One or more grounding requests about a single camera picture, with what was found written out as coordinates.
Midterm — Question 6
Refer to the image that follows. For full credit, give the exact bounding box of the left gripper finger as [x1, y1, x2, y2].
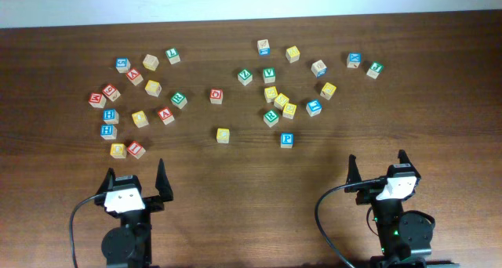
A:
[155, 159, 173, 202]
[96, 168, 115, 195]

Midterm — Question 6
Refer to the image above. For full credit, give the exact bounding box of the blue P block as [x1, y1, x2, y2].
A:
[280, 133, 294, 148]

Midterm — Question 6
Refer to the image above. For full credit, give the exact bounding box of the yellow C block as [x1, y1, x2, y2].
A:
[216, 128, 230, 143]

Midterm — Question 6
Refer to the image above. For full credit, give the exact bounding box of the green r block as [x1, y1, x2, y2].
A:
[264, 110, 279, 128]
[170, 92, 187, 109]

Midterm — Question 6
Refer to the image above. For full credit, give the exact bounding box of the green V block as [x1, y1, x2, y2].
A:
[263, 67, 276, 84]

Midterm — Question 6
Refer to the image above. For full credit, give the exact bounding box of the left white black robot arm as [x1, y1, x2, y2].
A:
[94, 160, 173, 268]

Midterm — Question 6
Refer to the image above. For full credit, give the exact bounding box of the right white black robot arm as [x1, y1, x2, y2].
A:
[345, 150, 435, 267]

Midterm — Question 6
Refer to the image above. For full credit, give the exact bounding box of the yellow O block lower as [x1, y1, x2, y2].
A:
[110, 143, 127, 159]

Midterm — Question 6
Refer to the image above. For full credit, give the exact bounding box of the yellow o block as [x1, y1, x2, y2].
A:
[132, 110, 149, 128]
[110, 143, 127, 159]

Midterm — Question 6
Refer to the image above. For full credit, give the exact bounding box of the red I block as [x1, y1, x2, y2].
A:
[127, 141, 146, 159]

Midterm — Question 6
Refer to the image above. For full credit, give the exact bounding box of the lower blue H block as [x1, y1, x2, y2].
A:
[100, 125, 118, 140]

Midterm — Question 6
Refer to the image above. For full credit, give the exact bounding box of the blue h block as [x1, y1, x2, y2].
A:
[103, 109, 119, 125]
[100, 125, 118, 140]

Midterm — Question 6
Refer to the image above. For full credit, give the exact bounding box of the lower red A block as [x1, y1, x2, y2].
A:
[158, 107, 175, 125]

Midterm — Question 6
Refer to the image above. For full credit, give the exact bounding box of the red a block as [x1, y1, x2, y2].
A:
[158, 107, 175, 125]
[125, 68, 144, 86]

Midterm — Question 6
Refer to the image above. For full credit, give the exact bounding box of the yellow O block middle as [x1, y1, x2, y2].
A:
[132, 110, 149, 128]

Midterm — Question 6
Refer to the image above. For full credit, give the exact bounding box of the upper blue H block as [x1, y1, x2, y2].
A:
[103, 109, 119, 125]

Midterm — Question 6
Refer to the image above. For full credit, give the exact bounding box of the blue E block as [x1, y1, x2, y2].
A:
[306, 100, 322, 117]

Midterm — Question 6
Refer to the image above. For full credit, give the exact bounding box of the red M block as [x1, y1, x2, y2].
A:
[89, 92, 107, 108]

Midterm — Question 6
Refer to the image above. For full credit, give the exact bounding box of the right yellow block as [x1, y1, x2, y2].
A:
[320, 82, 336, 100]

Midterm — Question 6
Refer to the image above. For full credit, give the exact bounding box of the yellow cluster block lower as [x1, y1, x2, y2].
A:
[282, 103, 297, 119]

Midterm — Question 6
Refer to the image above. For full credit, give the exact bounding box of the yellow cluster block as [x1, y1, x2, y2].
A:
[282, 103, 297, 119]
[274, 93, 289, 110]
[264, 86, 278, 103]

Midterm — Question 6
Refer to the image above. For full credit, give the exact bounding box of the red 9 block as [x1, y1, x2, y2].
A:
[102, 84, 121, 102]

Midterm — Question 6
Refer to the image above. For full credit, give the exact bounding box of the green J block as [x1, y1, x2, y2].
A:
[366, 62, 384, 79]

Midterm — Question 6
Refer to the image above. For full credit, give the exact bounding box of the upper left yellow block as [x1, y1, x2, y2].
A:
[145, 80, 162, 97]

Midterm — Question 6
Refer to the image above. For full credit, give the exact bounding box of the red O block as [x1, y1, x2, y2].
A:
[209, 89, 223, 104]

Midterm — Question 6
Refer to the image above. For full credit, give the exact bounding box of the yellow cluster block middle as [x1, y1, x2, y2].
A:
[274, 93, 289, 110]

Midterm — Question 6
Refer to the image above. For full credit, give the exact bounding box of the blue X block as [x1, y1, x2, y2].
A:
[347, 53, 362, 68]

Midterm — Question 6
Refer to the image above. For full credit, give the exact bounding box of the upper red A block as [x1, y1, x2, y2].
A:
[125, 68, 144, 86]

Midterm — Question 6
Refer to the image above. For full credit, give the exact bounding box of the wooden block blue edge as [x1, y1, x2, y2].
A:
[311, 60, 327, 78]

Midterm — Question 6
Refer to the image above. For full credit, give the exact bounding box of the yellow cluster block upper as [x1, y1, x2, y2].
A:
[264, 86, 278, 103]

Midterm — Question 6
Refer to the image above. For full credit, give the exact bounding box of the plain wooden yellow block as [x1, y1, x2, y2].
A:
[143, 54, 159, 71]

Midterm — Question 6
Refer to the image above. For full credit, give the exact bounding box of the blue 5 block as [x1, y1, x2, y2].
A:
[115, 58, 131, 74]

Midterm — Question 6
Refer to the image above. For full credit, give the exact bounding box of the green L block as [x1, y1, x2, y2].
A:
[166, 48, 181, 64]

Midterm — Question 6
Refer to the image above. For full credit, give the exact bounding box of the green Z block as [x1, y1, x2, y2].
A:
[238, 69, 253, 85]

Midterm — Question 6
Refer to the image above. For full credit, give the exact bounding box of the top yellow block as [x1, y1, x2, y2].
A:
[286, 45, 300, 63]

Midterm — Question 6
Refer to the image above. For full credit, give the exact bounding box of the wooden block blue side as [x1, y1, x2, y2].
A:
[257, 39, 271, 56]

